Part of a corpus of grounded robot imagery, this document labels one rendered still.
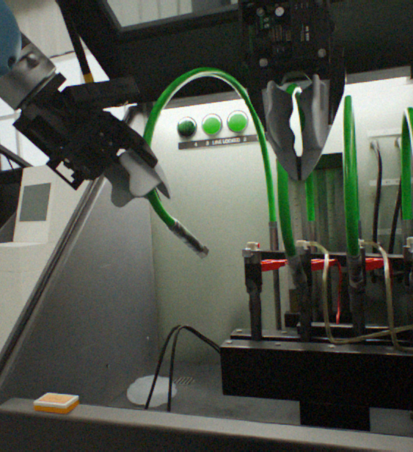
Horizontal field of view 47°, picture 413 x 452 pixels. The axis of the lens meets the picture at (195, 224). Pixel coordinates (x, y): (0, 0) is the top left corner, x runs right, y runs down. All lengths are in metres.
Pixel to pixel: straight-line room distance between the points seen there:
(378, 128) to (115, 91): 0.57
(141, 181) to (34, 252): 2.83
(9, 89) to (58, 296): 0.37
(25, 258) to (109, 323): 2.45
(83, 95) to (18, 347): 0.38
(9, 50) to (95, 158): 0.20
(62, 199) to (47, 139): 2.95
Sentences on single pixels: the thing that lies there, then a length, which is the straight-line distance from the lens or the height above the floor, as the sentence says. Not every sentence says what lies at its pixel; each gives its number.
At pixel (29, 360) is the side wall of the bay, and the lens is 0.78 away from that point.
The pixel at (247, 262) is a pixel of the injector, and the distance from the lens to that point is 0.77.
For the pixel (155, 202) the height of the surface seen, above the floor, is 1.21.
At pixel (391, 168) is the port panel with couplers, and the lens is 1.03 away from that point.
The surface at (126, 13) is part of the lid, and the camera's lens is 1.03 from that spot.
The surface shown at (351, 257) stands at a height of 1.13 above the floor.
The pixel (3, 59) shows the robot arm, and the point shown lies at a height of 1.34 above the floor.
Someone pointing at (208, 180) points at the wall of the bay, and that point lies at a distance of 1.08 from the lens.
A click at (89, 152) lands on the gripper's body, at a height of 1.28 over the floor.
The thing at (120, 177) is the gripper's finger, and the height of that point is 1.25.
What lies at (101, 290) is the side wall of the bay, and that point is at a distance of 0.94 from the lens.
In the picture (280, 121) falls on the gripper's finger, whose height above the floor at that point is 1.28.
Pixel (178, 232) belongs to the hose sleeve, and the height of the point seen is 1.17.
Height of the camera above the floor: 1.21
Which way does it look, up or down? 3 degrees down
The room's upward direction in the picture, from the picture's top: 4 degrees counter-clockwise
